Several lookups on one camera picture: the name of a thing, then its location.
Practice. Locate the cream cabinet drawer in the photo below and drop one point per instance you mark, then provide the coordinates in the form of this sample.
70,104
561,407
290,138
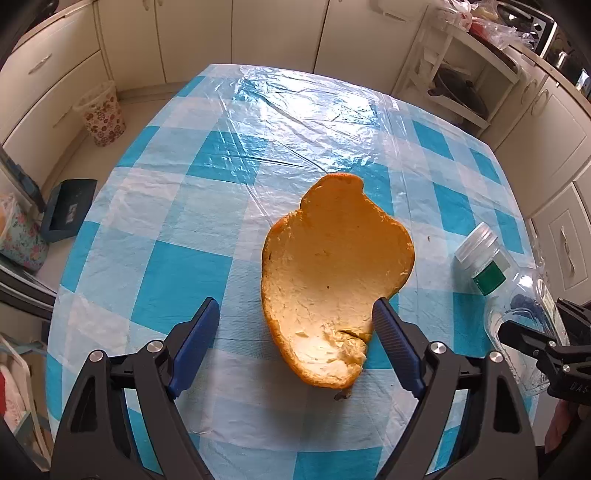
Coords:
55,41

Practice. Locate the blue checkered tablecloth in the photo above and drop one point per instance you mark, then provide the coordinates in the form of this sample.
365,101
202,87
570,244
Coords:
194,221

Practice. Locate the floral plastic wastebasket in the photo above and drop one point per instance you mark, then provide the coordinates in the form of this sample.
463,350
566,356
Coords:
104,117

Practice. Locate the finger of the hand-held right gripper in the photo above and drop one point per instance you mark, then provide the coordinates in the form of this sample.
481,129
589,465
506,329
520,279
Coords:
575,318
526,339

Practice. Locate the white frame rack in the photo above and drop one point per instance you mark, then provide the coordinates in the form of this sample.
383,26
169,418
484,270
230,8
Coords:
18,406

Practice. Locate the dark pan lid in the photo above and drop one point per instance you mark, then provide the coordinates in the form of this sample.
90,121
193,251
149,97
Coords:
461,90

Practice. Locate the clear plastic bottle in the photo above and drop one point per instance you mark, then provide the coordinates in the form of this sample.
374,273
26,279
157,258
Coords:
521,295

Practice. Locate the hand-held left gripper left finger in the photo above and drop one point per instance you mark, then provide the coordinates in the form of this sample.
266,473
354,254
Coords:
196,346

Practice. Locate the dark blue dustpan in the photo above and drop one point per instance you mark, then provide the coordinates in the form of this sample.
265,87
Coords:
69,207

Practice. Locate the orange peel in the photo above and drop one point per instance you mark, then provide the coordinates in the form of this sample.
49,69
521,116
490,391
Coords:
323,258

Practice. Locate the person's right hand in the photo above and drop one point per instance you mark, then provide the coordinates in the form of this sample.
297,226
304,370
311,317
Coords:
561,429

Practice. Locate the white shelf rack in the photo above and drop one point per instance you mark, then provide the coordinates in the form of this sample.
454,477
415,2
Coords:
466,50

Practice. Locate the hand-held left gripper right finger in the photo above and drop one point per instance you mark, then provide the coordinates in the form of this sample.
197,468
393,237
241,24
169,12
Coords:
397,346

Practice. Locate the clear plastic bags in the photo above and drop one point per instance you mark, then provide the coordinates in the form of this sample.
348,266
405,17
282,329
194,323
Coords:
501,25

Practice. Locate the silver toaster oven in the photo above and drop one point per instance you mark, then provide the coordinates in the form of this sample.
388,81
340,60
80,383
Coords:
531,25

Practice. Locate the floral fabric bag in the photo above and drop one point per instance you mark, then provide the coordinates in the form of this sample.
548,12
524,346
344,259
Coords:
21,235

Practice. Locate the metal cup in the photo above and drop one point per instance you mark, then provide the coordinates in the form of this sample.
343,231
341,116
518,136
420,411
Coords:
562,59

